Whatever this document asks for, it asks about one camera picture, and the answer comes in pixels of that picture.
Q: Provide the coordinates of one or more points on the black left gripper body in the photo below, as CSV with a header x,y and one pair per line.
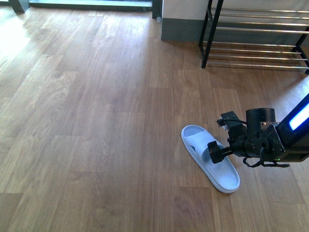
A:
x,y
242,141

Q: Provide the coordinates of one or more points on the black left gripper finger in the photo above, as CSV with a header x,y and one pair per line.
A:
x,y
218,154

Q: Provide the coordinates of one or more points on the light blue slipper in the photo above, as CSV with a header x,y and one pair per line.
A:
x,y
223,175

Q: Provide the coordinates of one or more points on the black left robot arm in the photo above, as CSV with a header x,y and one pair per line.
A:
x,y
274,144

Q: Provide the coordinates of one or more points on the black metal shoe rack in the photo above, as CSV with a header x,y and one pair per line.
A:
x,y
242,36

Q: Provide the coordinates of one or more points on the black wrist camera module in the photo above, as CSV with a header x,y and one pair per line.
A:
x,y
228,120

